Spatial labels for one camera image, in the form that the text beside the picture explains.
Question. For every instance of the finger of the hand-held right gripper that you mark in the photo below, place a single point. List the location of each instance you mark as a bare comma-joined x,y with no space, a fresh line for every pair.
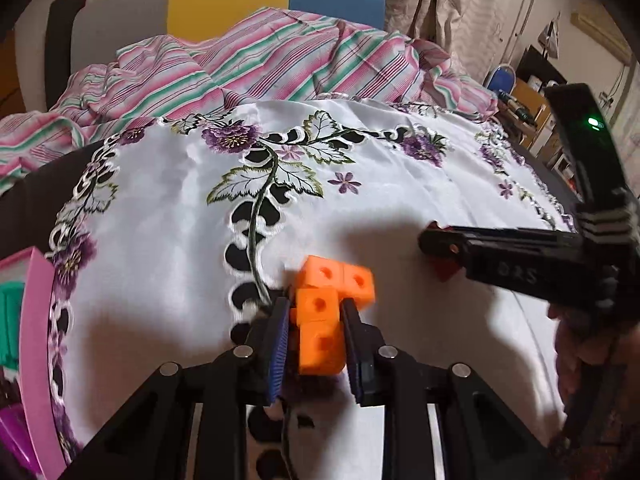
500,240

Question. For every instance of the black screen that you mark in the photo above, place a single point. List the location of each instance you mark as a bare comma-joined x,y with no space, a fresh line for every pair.
540,65

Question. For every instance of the small red plastic piece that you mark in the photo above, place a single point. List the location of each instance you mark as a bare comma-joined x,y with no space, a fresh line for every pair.
446,270

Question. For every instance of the person's right hand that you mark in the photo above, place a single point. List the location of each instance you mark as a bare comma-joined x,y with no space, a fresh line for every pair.
572,355

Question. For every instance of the pink green striped cloth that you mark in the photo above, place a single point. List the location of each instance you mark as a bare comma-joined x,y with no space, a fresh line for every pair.
300,55

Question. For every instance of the white floral embroidered tablecloth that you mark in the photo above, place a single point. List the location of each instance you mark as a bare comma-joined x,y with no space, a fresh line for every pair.
400,185

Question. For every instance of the grey yellow blue chair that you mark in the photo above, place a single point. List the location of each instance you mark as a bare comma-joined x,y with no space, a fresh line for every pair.
225,0

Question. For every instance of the wooden shelf unit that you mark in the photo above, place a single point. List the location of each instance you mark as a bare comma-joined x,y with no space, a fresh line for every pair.
527,102

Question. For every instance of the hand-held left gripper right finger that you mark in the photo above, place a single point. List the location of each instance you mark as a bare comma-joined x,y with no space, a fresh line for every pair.
352,355

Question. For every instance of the beige patterned curtain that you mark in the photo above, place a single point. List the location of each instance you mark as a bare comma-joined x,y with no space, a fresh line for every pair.
450,0

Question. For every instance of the orange cube block toy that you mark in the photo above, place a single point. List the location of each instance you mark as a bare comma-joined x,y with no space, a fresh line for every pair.
320,340

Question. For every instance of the pink shallow cardboard box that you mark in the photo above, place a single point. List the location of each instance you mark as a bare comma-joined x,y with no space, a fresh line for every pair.
37,335

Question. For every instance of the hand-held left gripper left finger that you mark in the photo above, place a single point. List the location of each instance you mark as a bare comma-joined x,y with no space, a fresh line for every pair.
277,355

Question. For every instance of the beige wall-mounted unit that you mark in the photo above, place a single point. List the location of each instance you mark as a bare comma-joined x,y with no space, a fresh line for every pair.
600,32

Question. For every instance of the blue round-backed chair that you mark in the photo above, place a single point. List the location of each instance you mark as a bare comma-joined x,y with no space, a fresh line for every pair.
501,79

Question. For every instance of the black padded post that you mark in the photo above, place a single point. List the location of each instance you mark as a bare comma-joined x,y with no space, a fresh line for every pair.
57,50

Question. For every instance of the teal plastic spool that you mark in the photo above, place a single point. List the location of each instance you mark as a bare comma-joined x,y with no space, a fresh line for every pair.
10,325

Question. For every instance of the purple plastic piece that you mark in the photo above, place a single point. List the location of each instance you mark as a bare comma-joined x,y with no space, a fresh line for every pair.
15,435

